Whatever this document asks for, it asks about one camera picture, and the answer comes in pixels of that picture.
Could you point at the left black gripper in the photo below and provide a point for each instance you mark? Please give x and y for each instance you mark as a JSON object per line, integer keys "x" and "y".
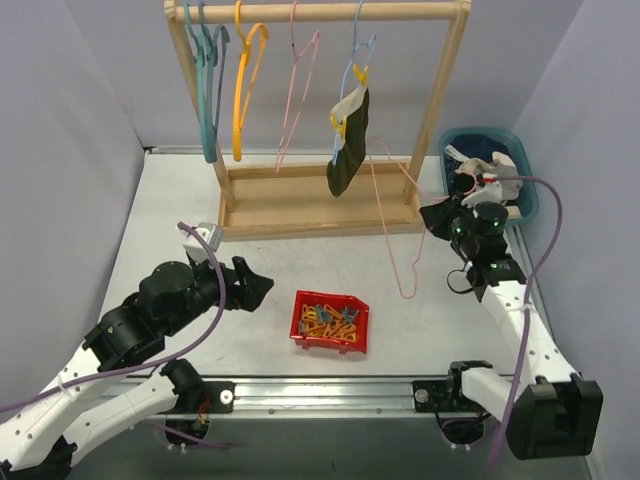
{"x": 237, "y": 286}

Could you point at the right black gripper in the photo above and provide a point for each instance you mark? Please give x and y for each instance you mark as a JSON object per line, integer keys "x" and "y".
{"x": 451, "y": 226}

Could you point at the grey underwear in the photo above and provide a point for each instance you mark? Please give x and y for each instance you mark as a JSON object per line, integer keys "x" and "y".
{"x": 502, "y": 167}

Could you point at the dark olive underwear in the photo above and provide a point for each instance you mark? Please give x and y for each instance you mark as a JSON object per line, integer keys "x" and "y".
{"x": 351, "y": 154}

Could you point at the light blue wire hanger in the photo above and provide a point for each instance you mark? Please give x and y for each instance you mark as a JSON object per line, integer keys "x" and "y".
{"x": 350, "y": 89}

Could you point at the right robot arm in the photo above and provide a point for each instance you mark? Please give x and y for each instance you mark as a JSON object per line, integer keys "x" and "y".
{"x": 500, "y": 285}

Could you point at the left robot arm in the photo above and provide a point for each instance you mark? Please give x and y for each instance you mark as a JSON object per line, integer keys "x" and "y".
{"x": 47, "y": 438}

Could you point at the black underwear in basin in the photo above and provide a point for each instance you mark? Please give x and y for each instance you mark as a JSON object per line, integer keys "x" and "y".
{"x": 458, "y": 184}

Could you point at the wooden hanger rack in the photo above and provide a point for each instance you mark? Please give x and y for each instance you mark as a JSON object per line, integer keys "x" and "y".
{"x": 258, "y": 203}

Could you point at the orange plastic hanger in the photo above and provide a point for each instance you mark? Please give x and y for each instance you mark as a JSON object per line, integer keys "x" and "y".
{"x": 253, "y": 46}

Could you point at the teal plastic hanger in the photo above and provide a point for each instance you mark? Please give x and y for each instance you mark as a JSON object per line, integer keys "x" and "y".
{"x": 206, "y": 59}

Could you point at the blue-grey plastic hanger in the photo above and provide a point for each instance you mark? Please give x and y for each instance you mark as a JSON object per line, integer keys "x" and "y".
{"x": 222, "y": 39}

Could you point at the pile of coloured clips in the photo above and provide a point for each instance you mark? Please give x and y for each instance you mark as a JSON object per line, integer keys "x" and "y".
{"x": 328, "y": 323}

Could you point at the teal plastic basin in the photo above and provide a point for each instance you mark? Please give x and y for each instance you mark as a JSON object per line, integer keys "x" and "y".
{"x": 526, "y": 206}

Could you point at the red plastic bin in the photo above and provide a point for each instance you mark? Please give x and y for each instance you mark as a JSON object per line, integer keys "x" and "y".
{"x": 338, "y": 301}

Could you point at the lower yellow clip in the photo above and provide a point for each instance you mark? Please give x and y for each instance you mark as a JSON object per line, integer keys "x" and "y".
{"x": 339, "y": 125}

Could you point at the yellow clip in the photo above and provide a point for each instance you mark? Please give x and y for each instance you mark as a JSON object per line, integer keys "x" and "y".
{"x": 339, "y": 125}
{"x": 361, "y": 74}

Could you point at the upper yellow clip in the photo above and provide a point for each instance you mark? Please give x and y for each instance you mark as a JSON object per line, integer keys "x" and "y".
{"x": 361, "y": 74}

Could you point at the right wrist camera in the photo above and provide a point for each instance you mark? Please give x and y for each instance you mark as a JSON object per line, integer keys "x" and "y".
{"x": 487, "y": 189}

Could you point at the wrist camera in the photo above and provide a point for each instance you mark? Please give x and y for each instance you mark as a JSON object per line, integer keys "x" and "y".
{"x": 487, "y": 189}
{"x": 199, "y": 241}

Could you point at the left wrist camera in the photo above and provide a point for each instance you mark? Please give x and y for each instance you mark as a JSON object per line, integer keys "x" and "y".
{"x": 199, "y": 241}

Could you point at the aluminium rail base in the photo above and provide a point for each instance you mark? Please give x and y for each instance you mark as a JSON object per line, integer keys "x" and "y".
{"x": 320, "y": 395}

